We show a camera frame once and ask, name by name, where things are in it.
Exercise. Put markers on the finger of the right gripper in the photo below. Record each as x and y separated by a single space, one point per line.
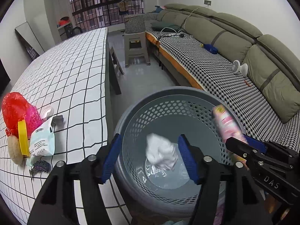
256 144
244 152

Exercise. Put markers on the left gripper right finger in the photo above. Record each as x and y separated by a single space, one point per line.
243 201

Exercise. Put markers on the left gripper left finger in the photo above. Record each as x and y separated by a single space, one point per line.
55 203

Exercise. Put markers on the pink snack wrapper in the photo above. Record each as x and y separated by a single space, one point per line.
226 125

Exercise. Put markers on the pink plastic mesh basket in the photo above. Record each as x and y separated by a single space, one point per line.
32 120

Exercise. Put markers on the grey perforated trash basket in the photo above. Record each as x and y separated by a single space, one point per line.
150 167

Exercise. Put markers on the houndstooth sofa cover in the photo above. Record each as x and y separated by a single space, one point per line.
212 73

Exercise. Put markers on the dark purple hair claw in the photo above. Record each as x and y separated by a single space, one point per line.
39 166

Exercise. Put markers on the light blue wipes packet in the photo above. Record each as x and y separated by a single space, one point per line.
42 142

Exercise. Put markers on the beige plush toy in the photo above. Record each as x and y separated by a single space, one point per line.
14 150

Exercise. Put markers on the olive green sofa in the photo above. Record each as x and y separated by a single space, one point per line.
272 66

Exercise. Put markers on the white small fan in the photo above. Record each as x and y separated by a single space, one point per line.
237 67

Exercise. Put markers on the crumpled white paper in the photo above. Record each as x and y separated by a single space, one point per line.
160 152

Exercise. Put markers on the clear round plastic lid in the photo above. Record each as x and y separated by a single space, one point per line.
46 112

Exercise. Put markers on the blue cloth on sofa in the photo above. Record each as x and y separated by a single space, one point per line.
210 48

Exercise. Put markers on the red plastic bag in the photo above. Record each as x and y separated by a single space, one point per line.
14 108

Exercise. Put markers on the white grid tablecloth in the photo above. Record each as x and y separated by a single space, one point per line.
73 77

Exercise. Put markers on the dark green pillow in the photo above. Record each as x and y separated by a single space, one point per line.
161 26

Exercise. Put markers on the grey plastic stool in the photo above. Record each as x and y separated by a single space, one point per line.
135 46

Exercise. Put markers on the houndstooth storage basket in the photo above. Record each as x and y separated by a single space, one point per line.
134 24

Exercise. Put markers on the wall power socket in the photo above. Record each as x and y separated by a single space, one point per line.
207 2

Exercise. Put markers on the leaning wall mirror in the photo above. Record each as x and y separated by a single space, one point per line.
29 41

